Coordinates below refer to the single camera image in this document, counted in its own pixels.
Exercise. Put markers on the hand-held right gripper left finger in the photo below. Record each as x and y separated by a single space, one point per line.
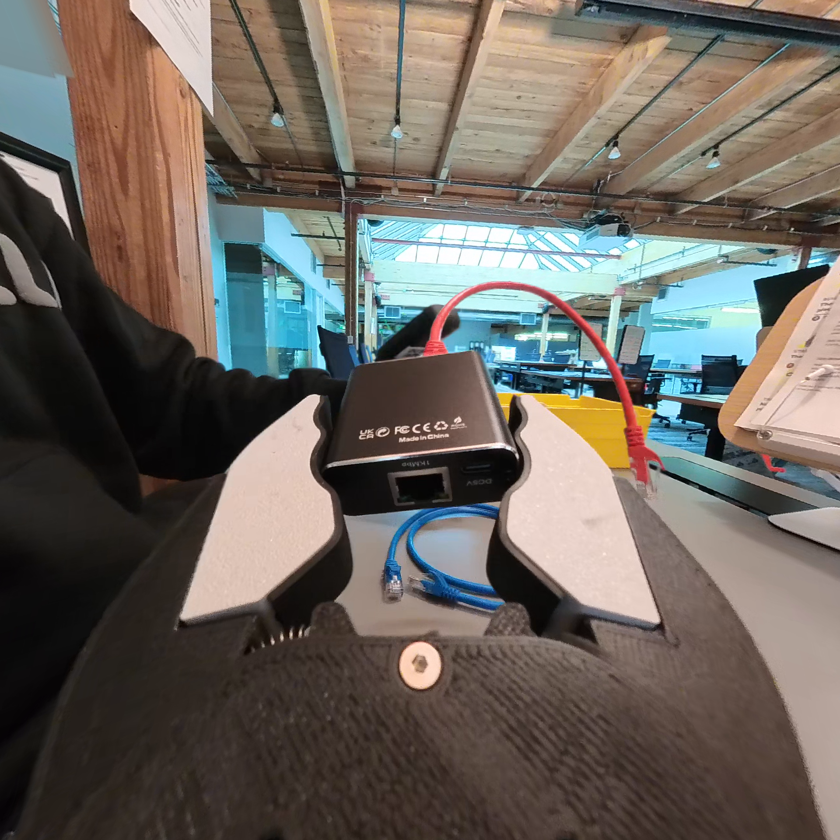
262 512

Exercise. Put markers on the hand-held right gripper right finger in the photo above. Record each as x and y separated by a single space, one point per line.
571 518

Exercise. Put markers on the black network adapter box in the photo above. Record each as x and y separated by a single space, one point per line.
420 407

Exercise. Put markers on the person's left forearm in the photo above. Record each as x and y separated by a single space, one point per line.
229 407

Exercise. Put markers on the grey desk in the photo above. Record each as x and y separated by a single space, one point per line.
754 590

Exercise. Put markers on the black office chair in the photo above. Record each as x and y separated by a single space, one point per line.
718 377
338 351

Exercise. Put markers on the yellow plastic bin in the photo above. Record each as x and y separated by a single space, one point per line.
590 433

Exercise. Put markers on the ceiling projector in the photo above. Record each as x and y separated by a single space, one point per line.
607 231

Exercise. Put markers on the white stand base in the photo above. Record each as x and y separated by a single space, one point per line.
810 528

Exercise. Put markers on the clear holder with papers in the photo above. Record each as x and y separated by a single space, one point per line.
800 387

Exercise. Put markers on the black monitor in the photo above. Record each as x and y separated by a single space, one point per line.
784 295

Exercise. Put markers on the printed paper sheet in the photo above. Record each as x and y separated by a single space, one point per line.
180 39

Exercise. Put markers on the black framed picture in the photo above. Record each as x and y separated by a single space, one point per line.
62 177

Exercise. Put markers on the wooden post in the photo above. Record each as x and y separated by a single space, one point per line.
141 197

